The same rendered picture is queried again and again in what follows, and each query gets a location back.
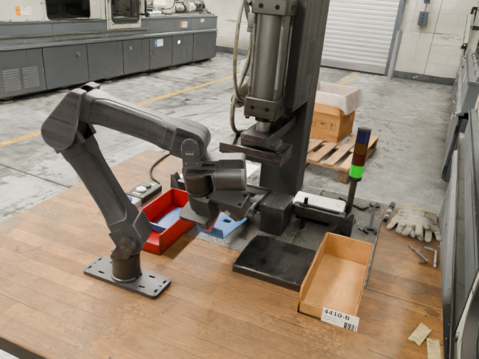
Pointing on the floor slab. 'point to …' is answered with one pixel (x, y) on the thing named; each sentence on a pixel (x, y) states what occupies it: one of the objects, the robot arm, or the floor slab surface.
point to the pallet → (320, 149)
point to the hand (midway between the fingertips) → (208, 228)
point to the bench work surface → (192, 293)
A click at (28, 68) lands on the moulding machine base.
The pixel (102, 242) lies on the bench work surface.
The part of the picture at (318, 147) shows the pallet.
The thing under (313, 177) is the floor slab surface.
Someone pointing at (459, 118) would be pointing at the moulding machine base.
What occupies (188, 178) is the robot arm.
